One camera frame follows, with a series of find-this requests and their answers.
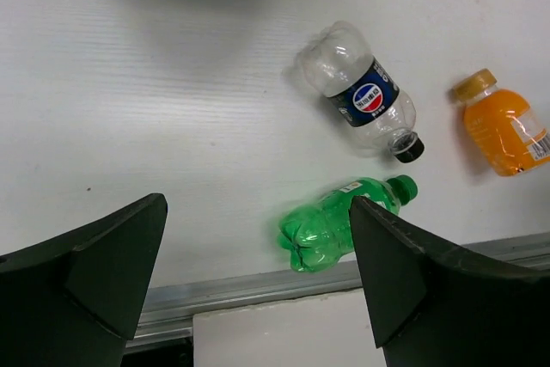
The clear Pepsi bottle black cap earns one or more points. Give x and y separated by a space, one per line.
339 64

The orange juice bottle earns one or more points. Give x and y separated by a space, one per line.
502 124

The green plastic soda bottle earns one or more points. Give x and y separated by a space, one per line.
318 234

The aluminium table edge rail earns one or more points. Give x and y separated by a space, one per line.
167 315

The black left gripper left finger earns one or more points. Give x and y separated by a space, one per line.
76 299

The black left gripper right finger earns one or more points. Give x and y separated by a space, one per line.
434 303

